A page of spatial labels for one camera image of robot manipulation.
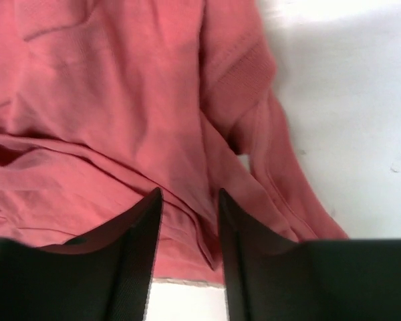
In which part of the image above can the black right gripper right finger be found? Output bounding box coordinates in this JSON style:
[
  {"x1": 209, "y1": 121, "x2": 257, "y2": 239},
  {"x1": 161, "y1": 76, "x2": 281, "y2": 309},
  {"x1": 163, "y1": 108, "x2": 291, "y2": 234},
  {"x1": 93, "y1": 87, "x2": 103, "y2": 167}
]
[{"x1": 219, "y1": 190, "x2": 401, "y2": 320}]

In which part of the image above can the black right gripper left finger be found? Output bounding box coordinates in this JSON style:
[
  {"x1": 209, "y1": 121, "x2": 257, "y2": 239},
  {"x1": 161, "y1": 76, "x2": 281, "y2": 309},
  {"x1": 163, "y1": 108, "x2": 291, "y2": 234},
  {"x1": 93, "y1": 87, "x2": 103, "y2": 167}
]
[{"x1": 0, "y1": 189, "x2": 162, "y2": 320}]

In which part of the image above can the pink t shirt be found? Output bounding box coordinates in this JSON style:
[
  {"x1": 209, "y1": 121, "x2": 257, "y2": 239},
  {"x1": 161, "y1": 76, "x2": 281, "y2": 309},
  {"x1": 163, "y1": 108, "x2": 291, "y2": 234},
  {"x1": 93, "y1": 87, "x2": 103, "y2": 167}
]
[{"x1": 0, "y1": 1, "x2": 346, "y2": 284}]

